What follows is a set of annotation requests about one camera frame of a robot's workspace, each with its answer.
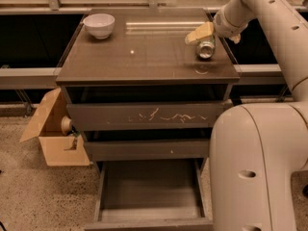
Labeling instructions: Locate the bottom grey open drawer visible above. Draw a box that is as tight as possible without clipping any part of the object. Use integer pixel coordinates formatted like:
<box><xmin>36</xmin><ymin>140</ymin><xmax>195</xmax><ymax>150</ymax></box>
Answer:
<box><xmin>85</xmin><ymin>159</ymin><xmax>214</xmax><ymax>231</ymax></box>

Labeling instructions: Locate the middle grey drawer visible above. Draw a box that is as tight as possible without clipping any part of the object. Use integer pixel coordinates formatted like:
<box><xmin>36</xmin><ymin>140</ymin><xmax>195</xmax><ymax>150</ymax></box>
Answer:
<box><xmin>84</xmin><ymin>139</ymin><xmax>209</xmax><ymax>161</ymax></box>

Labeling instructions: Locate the open cardboard box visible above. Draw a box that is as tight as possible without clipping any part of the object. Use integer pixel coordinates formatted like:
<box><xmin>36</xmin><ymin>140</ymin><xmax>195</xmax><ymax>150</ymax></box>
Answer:
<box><xmin>20</xmin><ymin>88</ymin><xmax>90</xmax><ymax>167</ymax></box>

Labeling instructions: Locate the round beige object in box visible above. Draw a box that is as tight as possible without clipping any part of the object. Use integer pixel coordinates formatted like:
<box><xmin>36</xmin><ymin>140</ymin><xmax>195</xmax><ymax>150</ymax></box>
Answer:
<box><xmin>61</xmin><ymin>116</ymin><xmax>72</xmax><ymax>136</ymax></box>

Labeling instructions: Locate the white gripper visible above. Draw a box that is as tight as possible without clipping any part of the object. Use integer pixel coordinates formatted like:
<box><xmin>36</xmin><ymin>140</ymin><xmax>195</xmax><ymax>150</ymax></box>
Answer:
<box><xmin>185</xmin><ymin>7</ymin><xmax>247</xmax><ymax>45</ymax></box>

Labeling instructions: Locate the white ceramic bowl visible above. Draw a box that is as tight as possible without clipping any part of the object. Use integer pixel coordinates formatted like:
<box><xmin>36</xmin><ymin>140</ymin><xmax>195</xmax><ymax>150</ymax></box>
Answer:
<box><xmin>83</xmin><ymin>13</ymin><xmax>116</xmax><ymax>39</ymax></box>

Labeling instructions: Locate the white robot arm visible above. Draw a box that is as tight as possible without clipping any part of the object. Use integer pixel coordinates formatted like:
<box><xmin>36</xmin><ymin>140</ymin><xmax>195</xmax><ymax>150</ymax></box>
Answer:
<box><xmin>210</xmin><ymin>0</ymin><xmax>308</xmax><ymax>231</ymax></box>

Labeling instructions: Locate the top grey drawer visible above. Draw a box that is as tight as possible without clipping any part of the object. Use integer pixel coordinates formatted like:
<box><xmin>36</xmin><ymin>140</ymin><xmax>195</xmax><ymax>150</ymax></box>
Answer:
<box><xmin>66</xmin><ymin>102</ymin><xmax>229</xmax><ymax>131</ymax></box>

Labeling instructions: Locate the green soda can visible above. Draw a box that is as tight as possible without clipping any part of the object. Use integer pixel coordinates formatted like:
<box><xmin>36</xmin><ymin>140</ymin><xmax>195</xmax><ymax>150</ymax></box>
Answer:
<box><xmin>196</xmin><ymin>39</ymin><xmax>216</xmax><ymax>60</ymax></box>

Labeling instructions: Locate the grey drawer cabinet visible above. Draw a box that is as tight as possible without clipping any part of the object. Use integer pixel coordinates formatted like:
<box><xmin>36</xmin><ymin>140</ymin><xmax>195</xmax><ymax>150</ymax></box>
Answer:
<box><xmin>57</xmin><ymin>9</ymin><xmax>239</xmax><ymax>231</ymax></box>

